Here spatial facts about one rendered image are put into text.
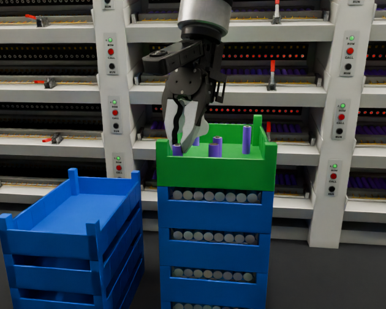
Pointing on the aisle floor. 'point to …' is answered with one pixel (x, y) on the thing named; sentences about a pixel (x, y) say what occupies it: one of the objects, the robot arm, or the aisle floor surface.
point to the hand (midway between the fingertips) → (177, 144)
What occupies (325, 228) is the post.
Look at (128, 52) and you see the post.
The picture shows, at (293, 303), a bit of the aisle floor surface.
